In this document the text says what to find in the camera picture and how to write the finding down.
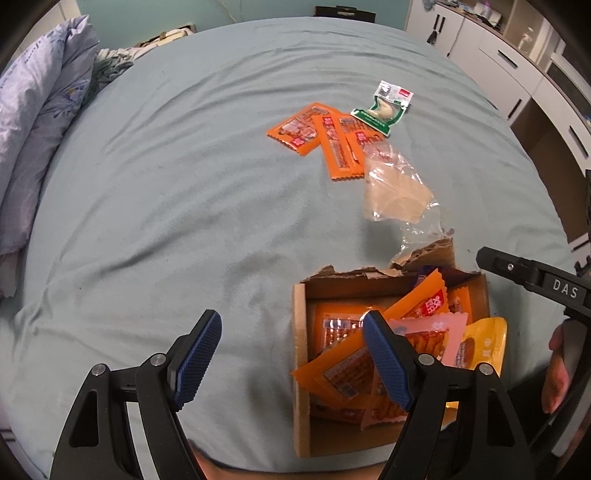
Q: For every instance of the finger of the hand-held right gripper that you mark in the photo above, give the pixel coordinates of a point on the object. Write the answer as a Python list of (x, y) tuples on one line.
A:
[(531, 274)]

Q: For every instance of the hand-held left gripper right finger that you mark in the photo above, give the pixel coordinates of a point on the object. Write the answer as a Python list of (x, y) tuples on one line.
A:
[(388, 360)]

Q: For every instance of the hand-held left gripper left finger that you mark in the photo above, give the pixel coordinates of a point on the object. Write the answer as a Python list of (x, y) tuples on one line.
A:
[(196, 364)]

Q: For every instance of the large orange snack packet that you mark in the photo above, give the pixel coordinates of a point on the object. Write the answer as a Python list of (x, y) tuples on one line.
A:
[(341, 374)]

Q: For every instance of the small orange snack packet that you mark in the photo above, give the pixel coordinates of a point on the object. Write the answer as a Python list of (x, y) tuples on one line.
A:
[(461, 302)]

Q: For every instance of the yellow snack packet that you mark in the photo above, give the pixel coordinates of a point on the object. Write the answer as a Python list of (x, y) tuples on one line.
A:
[(482, 344)]

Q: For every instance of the brown cardboard box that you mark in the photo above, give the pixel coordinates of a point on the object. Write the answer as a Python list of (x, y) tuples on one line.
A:
[(300, 332)]

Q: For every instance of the pile of orange packets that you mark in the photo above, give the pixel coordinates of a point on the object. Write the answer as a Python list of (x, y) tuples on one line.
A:
[(332, 143)]

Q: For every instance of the person's right hand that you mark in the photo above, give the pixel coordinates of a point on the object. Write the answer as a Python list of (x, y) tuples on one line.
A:
[(554, 387)]

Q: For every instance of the clear plastic bag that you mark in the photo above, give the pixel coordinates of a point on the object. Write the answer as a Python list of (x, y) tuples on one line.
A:
[(397, 189)]

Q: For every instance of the green and silver snack packet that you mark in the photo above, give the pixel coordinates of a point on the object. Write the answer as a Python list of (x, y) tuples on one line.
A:
[(385, 110)]

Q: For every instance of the black hanging item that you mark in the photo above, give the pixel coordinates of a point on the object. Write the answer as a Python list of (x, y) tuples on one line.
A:
[(434, 30)]

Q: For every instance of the purple floral pillow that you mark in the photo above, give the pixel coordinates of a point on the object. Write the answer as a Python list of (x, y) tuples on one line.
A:
[(41, 115)]

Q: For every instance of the crumpled grey-green cloth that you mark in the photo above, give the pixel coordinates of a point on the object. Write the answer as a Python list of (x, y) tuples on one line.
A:
[(111, 62)]

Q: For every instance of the black box behind bed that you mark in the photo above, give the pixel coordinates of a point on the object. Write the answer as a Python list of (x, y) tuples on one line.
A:
[(344, 12)]

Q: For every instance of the bedside clutter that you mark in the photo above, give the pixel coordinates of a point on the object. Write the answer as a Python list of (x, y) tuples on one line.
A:
[(168, 37)]

